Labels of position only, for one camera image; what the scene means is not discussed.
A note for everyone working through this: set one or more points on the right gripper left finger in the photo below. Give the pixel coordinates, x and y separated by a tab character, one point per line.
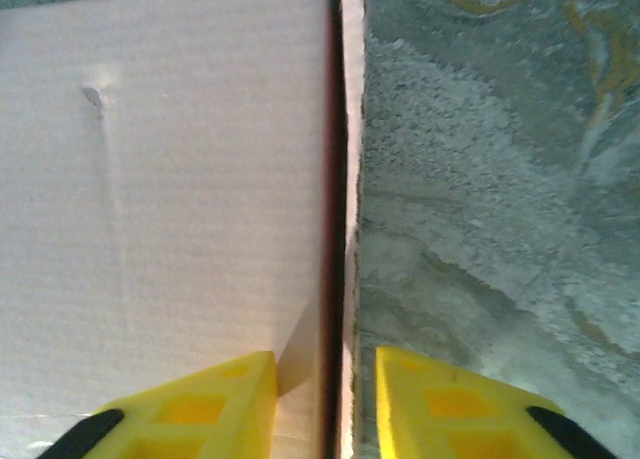
190	419

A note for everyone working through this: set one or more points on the pink paper box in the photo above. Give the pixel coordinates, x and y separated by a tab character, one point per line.
175	179

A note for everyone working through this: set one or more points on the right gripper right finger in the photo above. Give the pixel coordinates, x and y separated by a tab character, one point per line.
450	419

